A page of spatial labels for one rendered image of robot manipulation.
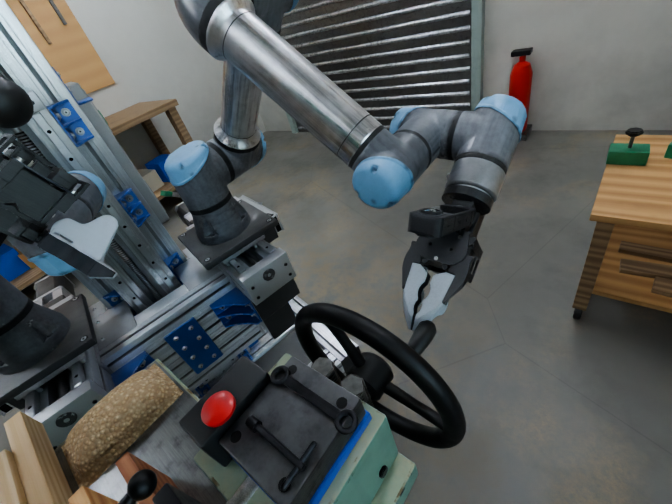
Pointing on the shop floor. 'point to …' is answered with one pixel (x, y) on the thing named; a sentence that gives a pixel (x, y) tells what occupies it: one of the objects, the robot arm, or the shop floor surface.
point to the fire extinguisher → (522, 75)
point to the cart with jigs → (632, 226)
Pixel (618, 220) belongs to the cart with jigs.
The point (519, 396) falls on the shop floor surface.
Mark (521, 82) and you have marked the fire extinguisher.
